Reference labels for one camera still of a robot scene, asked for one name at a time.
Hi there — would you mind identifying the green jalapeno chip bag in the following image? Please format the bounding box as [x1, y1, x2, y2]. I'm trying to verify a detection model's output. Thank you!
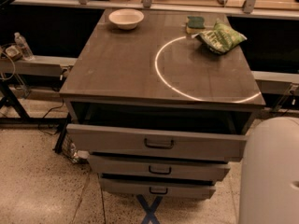
[194, 20, 247, 55]

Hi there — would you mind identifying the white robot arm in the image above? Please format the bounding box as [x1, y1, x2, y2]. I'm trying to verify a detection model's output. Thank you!
[238, 117, 299, 224]

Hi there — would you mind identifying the green and yellow sponge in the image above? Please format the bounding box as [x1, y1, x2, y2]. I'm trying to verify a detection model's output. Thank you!
[186, 16, 205, 34]

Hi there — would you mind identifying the grey drawer cabinet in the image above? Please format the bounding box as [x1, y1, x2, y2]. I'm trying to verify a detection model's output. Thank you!
[59, 8, 266, 201]

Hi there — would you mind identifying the top grey drawer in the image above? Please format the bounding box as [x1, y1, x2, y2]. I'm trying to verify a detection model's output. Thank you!
[67, 124, 247, 161]

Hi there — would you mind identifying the grey drawer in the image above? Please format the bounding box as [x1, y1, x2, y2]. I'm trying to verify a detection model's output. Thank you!
[88, 154, 230, 183]
[67, 124, 247, 161]
[99, 175, 216, 200]

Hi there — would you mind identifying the middle grey drawer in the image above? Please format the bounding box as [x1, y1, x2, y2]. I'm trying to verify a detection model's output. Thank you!
[88, 154, 230, 183]

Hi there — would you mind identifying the bottom grey drawer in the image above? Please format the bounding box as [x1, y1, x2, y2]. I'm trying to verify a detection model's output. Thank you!
[99, 175, 216, 200]

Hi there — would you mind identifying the white bowl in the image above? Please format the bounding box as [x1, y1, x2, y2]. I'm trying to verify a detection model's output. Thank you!
[108, 8, 144, 30]

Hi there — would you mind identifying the grey side bench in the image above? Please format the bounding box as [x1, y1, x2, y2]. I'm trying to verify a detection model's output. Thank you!
[0, 56, 77, 77]

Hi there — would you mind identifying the clear plastic water bottle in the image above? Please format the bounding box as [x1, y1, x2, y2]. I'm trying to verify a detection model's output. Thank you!
[14, 33, 35, 61]

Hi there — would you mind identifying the small round device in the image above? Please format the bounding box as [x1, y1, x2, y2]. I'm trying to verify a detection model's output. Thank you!
[5, 45, 21, 61]

